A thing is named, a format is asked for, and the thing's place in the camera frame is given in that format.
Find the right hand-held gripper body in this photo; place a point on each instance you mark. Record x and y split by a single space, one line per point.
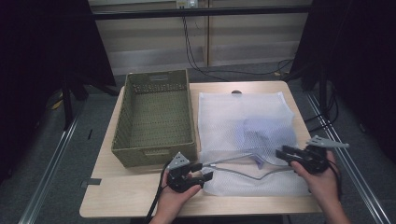
316 161

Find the metal floor rail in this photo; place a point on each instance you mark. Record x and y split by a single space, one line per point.
49 174
358 183

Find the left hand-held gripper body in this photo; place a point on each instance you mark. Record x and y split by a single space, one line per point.
180 183

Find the person's left hand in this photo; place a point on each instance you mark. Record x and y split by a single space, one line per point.
174 202

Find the person's right hand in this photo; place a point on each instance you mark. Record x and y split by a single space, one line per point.
323 186

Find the white mesh laundry bag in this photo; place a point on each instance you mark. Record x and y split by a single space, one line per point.
224 124

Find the yellow floor tape piece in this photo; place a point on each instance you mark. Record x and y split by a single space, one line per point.
57 104

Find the white wall socket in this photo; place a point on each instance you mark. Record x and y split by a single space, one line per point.
186 3

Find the purple cloth garment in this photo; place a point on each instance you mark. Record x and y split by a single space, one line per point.
267 133

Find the black curtain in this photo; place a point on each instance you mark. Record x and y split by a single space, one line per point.
358 62
46 46

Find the black horizontal bar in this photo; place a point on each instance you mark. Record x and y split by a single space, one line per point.
202 12

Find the green woven basket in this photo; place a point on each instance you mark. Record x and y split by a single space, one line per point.
158 118

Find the black stand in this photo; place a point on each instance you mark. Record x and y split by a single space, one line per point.
67 105
323 93

